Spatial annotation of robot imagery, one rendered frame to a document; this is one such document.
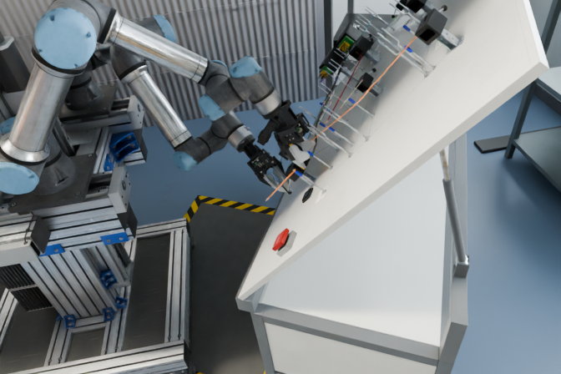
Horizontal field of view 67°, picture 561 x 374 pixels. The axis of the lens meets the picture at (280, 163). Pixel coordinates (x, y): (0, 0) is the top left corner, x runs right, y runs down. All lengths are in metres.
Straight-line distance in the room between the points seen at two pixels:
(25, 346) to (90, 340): 0.30
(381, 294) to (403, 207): 0.40
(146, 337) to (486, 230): 1.94
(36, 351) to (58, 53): 1.63
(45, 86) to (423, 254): 1.23
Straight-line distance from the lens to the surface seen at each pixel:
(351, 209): 0.92
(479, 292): 2.50
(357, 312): 1.39
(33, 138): 1.23
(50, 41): 1.06
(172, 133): 1.41
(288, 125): 1.18
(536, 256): 2.76
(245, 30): 3.46
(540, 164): 3.09
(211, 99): 1.15
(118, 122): 1.88
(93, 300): 2.23
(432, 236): 1.61
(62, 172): 1.46
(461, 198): 1.47
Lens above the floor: 1.99
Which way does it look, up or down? 40 degrees down
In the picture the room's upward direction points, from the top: 7 degrees counter-clockwise
